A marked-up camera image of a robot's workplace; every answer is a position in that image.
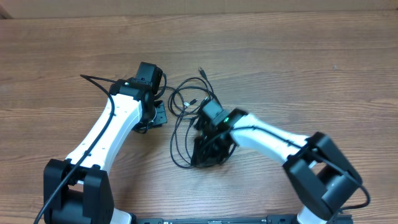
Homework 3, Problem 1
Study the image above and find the black USB cable bundle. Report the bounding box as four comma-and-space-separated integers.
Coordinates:
167, 67, 223, 121

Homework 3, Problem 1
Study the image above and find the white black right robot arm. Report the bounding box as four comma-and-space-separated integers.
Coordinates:
191, 100, 371, 223

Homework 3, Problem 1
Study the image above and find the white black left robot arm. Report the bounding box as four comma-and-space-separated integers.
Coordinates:
34, 62, 167, 223

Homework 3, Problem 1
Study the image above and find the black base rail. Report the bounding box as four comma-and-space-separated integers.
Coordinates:
133, 215, 298, 224

